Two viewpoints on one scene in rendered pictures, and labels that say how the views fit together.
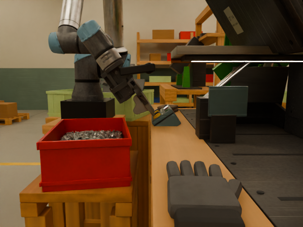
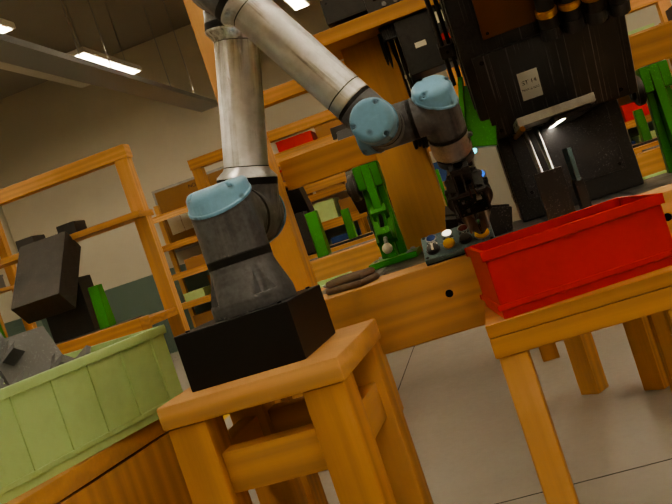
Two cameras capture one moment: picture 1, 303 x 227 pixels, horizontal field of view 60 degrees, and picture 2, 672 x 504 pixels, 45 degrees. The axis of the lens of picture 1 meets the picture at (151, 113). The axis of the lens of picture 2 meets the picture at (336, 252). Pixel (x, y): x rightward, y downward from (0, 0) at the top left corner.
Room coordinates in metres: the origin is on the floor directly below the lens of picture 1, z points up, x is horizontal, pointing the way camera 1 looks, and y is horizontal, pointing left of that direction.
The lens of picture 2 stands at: (0.83, 1.68, 1.04)
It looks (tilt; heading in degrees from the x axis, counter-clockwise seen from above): 2 degrees down; 281
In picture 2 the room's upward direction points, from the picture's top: 19 degrees counter-clockwise
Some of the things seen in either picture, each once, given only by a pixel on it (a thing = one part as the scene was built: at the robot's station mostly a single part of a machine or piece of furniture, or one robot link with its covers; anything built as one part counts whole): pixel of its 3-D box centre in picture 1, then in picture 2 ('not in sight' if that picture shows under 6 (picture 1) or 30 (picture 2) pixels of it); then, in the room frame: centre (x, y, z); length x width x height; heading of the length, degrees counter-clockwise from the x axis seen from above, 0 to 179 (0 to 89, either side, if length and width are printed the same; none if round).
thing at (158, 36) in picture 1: (190, 71); not in sight; (7.61, -1.10, 1.14); 3.01 x 0.54 x 2.28; 91
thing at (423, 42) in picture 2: not in sight; (433, 41); (0.85, -0.56, 1.42); 0.17 x 0.12 x 0.15; 0
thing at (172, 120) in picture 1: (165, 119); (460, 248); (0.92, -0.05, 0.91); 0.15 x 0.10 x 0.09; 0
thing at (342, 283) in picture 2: (167, 108); (351, 280); (1.17, -0.07, 0.91); 0.10 x 0.08 x 0.03; 157
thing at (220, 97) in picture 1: (227, 114); (576, 178); (0.64, -0.19, 0.97); 0.10 x 0.02 x 0.14; 90
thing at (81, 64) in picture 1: (88, 65); (227, 217); (1.27, 0.30, 1.11); 0.13 x 0.12 x 0.14; 89
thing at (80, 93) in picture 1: (87, 89); (247, 280); (1.27, 0.31, 1.00); 0.15 x 0.15 x 0.10
